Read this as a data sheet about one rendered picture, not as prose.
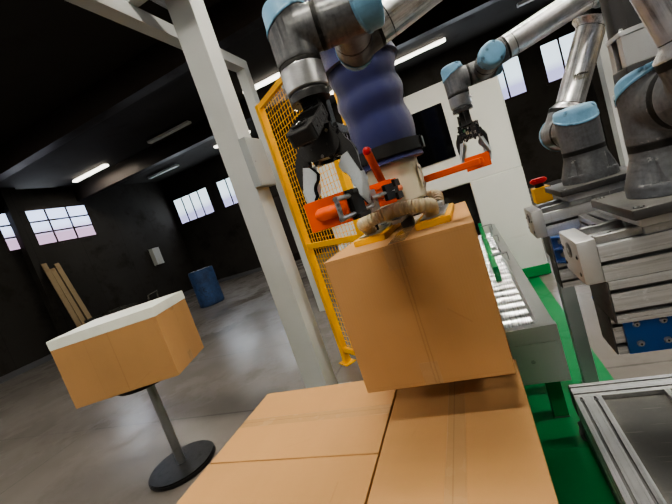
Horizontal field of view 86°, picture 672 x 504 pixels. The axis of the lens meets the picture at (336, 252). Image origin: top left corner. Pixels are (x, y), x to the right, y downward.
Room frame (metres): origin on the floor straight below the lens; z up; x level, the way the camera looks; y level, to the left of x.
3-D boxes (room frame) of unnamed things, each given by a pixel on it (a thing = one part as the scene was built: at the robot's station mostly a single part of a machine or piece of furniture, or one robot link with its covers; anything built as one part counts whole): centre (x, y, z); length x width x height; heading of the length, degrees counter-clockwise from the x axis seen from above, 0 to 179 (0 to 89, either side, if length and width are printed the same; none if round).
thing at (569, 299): (1.64, -0.97, 0.50); 0.07 x 0.07 x 1.00; 69
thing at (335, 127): (0.66, -0.04, 1.34); 0.09 x 0.08 x 0.12; 158
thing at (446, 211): (1.15, -0.34, 1.10); 0.34 x 0.10 x 0.05; 158
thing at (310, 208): (0.64, -0.02, 1.20); 0.08 x 0.07 x 0.05; 158
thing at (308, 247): (2.49, 0.00, 1.05); 0.87 x 0.10 x 2.10; 31
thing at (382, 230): (1.23, -0.17, 1.10); 0.34 x 0.10 x 0.05; 158
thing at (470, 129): (1.34, -0.60, 1.34); 0.09 x 0.08 x 0.12; 158
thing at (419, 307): (1.20, -0.25, 0.87); 0.60 x 0.40 x 0.40; 160
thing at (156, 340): (2.12, 1.32, 0.82); 0.60 x 0.40 x 0.40; 89
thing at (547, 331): (1.29, -0.30, 0.58); 0.70 x 0.03 x 0.06; 69
